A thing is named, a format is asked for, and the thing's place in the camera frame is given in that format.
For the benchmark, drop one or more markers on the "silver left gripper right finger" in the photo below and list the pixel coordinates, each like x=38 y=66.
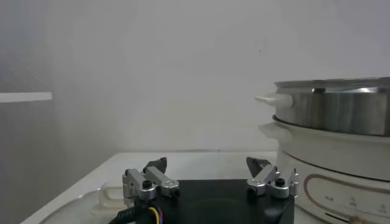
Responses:
x=265 y=176

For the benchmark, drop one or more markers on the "white side table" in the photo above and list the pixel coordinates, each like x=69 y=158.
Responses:
x=24 y=97

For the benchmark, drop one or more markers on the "cream electric cooker base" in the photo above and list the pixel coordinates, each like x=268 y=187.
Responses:
x=335 y=158

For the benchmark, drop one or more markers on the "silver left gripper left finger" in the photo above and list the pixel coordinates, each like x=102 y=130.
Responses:
x=137 y=179

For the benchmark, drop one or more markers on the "stainless steel steamer basket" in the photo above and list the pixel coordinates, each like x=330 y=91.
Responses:
x=341 y=109

